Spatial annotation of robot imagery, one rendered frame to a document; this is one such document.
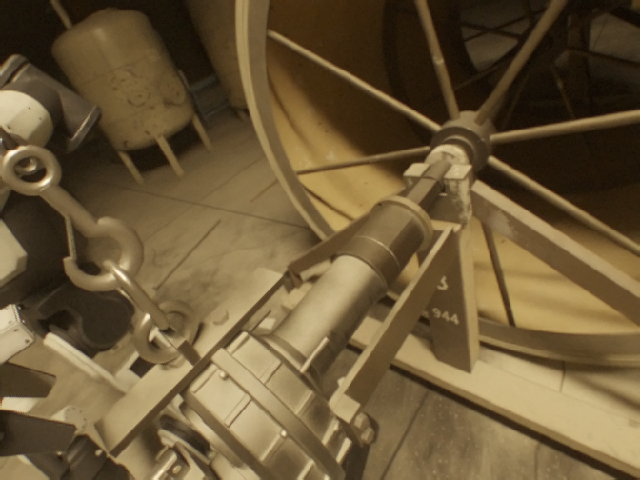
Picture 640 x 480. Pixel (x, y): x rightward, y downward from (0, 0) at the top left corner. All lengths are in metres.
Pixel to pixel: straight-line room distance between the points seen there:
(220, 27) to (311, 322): 5.95
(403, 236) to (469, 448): 0.95
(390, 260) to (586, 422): 0.86
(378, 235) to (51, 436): 0.51
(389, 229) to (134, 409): 0.47
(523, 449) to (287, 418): 1.13
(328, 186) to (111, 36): 3.85
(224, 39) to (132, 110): 2.13
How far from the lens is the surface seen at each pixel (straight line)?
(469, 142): 0.94
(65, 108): 0.72
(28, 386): 0.43
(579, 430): 1.29
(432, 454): 1.43
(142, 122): 4.99
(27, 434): 0.35
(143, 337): 0.39
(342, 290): 0.55
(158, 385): 0.43
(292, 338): 0.51
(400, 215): 0.67
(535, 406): 1.30
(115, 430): 0.43
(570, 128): 0.92
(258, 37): 1.25
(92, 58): 5.02
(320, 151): 1.65
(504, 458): 1.43
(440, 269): 0.72
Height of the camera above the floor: 1.34
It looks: 32 degrees down
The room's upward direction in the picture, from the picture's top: 22 degrees counter-clockwise
